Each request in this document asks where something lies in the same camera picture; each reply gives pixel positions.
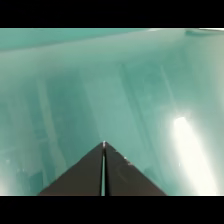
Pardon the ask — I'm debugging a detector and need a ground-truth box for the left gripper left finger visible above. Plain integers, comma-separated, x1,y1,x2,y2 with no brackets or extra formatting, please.
38,142,105,197

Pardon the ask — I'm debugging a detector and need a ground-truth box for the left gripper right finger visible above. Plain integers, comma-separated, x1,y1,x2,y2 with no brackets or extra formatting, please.
104,141,167,197

